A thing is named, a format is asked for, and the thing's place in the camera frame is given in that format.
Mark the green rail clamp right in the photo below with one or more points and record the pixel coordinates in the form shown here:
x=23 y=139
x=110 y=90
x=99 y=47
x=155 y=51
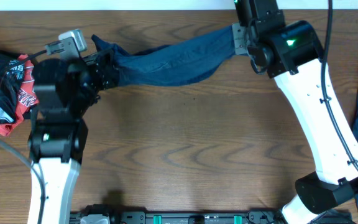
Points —
x=237 y=219

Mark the green rail clamp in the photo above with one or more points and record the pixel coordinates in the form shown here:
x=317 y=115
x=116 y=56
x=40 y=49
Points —
x=237 y=219
x=157 y=219

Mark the black red clothes pile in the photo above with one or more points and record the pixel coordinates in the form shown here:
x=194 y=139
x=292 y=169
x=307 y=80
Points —
x=17 y=96

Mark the dark blue shorts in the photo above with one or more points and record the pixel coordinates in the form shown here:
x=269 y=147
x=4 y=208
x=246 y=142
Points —
x=185 y=63

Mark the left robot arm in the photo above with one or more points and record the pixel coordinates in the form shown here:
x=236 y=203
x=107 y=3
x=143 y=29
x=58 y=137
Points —
x=66 y=88

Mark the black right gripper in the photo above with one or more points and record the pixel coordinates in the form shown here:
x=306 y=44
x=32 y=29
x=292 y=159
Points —
x=240 y=35

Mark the black aluminium mounting rail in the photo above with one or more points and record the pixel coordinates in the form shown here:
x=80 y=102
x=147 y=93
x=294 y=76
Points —
x=176 y=218

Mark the green rail clamp left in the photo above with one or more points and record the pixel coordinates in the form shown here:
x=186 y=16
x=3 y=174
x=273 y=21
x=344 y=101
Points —
x=157 y=219

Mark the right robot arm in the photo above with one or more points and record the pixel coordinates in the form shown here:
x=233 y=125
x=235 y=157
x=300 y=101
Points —
x=294 y=57

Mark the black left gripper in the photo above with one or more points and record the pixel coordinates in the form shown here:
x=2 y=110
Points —
x=104 y=70

